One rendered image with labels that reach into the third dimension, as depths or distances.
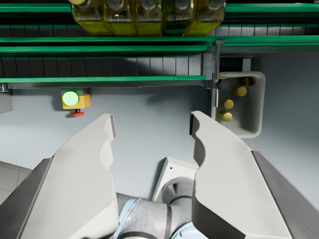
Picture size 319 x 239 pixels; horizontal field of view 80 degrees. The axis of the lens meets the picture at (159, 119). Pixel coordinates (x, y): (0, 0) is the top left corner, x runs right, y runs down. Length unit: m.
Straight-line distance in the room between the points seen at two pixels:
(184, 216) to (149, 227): 0.10
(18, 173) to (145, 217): 1.49
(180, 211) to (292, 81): 0.62
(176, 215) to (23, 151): 0.61
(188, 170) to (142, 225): 0.27
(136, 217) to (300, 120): 0.71
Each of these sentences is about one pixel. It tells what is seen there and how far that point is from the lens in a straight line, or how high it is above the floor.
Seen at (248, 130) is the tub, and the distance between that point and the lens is 0.77.
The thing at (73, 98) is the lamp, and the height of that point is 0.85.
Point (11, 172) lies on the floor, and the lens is 1.97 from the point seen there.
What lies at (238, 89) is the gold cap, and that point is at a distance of 0.71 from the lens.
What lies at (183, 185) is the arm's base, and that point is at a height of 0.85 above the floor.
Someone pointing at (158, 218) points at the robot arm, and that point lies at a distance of 0.59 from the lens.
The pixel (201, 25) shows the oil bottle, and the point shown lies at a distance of 0.44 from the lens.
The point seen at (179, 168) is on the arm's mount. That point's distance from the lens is 0.73.
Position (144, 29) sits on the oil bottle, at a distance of 0.46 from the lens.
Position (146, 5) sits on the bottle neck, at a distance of 0.38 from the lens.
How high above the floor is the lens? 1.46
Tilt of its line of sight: 79 degrees down
